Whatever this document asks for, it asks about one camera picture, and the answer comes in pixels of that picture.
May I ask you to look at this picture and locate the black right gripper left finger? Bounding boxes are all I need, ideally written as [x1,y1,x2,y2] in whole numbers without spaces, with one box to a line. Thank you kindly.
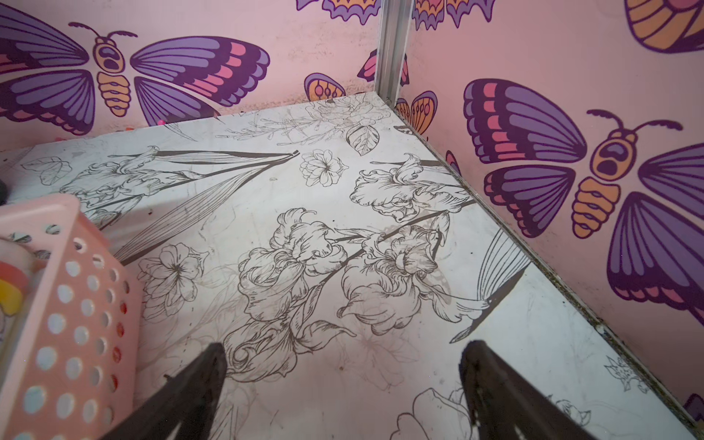
[103,343,227,439]

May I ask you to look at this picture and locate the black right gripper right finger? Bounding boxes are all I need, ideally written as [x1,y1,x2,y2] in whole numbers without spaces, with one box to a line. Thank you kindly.
[458,340,592,439]

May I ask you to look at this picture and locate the pink perforated plastic basket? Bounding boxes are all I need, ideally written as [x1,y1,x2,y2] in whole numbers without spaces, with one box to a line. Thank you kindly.
[1,194,142,439]

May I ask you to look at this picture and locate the yellow wrap roll front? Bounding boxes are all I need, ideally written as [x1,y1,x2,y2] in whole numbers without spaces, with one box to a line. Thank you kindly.
[0,239,36,317]

